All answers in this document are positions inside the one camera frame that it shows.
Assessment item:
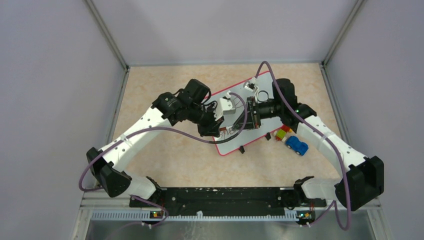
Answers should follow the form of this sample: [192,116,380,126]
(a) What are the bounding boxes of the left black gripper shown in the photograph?
[187,102,225,138]

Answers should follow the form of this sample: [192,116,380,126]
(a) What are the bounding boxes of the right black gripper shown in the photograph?
[231,97,282,131]

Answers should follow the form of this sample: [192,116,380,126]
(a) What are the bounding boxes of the pink-framed whiteboard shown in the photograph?
[199,70,285,157]

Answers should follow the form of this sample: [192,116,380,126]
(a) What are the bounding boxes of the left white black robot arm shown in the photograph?
[86,79,224,207]

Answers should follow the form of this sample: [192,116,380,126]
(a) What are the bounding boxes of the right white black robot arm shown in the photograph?
[233,77,385,211]

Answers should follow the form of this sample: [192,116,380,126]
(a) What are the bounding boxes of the colourful toy brick figure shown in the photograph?
[273,124,293,142]

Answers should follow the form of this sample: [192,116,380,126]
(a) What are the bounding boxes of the blue toy car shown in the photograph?
[285,136,309,156]

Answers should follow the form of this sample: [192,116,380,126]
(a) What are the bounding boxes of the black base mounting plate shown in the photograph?
[149,187,327,217]

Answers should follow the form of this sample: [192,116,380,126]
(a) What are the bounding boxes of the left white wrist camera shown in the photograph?
[215,91,236,118]

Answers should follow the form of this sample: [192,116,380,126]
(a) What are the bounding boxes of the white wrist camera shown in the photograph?
[243,77,260,101]
[215,91,236,118]

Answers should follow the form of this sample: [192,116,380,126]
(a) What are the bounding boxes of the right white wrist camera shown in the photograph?
[243,77,260,101]

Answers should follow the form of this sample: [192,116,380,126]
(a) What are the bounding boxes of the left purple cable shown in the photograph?
[78,92,249,229]

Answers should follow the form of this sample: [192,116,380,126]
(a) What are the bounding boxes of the purple cable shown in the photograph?
[78,92,249,229]
[256,60,353,231]

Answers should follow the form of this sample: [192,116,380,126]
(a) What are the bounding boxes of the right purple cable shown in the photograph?
[256,60,353,231]

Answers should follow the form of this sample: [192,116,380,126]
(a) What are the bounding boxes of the aluminium frame rail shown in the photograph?
[71,187,395,240]

